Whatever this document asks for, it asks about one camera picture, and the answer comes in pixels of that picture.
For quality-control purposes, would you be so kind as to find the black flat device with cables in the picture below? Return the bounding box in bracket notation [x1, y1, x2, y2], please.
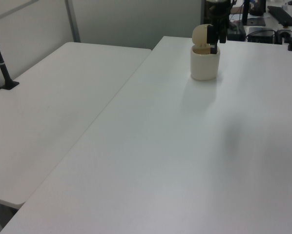
[246, 26, 276, 44]

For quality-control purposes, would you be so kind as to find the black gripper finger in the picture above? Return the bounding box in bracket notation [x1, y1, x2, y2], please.
[218, 23, 227, 44]
[206, 24, 218, 55]

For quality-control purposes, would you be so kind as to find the black electronics box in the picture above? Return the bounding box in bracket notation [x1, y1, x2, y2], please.
[227, 23, 247, 41]

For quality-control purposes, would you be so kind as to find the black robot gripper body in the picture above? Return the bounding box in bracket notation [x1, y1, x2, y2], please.
[206, 0, 231, 26]

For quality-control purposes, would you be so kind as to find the black camera stand with cable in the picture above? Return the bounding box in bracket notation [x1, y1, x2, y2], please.
[0, 21, 20, 91]

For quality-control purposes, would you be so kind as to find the black pole on base plate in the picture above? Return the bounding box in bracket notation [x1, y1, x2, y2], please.
[242, 0, 267, 27]

